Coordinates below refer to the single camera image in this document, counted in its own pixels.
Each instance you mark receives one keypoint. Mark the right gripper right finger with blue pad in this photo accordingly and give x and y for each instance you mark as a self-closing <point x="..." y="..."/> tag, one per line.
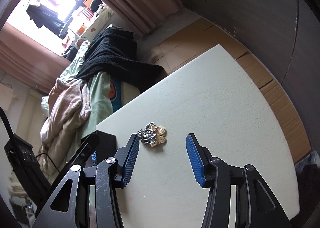
<point x="256" y="204"/>

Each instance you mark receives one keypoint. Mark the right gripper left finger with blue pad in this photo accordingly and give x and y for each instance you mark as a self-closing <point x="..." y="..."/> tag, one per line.
<point x="68" y="205"/>

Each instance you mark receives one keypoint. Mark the pink fleece blanket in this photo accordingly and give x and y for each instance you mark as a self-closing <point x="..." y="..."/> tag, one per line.
<point x="69" y="108"/>

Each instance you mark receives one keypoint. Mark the green bed sheet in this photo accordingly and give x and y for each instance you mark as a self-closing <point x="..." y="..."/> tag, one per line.
<point x="99" y="88"/>

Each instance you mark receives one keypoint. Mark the black knitted blanket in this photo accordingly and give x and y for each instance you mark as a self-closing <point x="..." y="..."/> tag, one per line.
<point x="114" y="52"/>

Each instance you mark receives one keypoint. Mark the pink curtain left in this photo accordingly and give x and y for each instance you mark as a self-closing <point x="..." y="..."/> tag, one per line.
<point x="28" y="61"/>

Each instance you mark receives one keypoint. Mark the flattened cardboard on floor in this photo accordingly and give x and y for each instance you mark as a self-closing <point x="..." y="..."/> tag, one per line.
<point x="188" y="43"/>

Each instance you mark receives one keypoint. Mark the leaf pattern cushion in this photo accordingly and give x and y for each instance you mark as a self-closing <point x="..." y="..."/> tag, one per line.
<point x="100" y="21"/>

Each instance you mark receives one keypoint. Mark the dark hanging clothes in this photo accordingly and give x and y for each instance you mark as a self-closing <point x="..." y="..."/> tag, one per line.
<point x="43" y="16"/>

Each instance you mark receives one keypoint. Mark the dark wood wardrobe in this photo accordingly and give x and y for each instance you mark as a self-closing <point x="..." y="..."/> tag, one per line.
<point x="284" y="36"/>

